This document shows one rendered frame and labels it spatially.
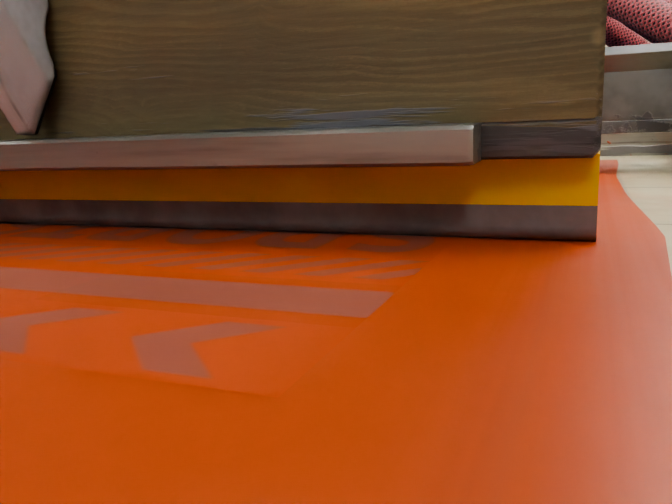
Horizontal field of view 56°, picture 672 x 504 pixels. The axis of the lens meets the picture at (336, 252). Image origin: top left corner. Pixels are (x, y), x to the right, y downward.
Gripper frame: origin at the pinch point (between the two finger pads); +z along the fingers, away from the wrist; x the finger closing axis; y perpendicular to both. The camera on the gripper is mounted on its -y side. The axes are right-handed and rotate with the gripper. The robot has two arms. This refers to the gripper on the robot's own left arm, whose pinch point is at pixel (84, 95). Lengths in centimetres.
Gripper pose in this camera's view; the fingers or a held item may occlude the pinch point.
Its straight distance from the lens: 25.7
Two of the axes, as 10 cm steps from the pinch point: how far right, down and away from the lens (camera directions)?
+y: -9.3, -0.1, 3.7
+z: 0.7, 9.8, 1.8
